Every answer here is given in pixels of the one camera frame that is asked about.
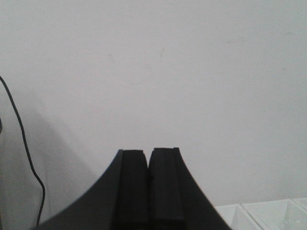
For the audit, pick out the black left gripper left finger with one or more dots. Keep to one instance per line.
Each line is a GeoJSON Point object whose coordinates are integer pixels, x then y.
{"type": "Point", "coordinates": [116, 201]}

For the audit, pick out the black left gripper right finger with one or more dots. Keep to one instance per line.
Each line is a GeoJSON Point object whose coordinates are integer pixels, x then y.
{"type": "Point", "coordinates": [176, 202]}

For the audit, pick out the left white storage bin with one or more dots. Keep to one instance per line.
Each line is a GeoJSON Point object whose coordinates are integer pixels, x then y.
{"type": "Point", "coordinates": [237, 218]}

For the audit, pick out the white storage bin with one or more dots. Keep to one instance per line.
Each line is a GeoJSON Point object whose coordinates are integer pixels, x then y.
{"type": "Point", "coordinates": [278, 215]}
{"type": "Point", "coordinates": [237, 218]}

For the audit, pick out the middle white storage bin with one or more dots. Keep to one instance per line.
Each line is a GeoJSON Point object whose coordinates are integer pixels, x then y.
{"type": "Point", "coordinates": [278, 215]}

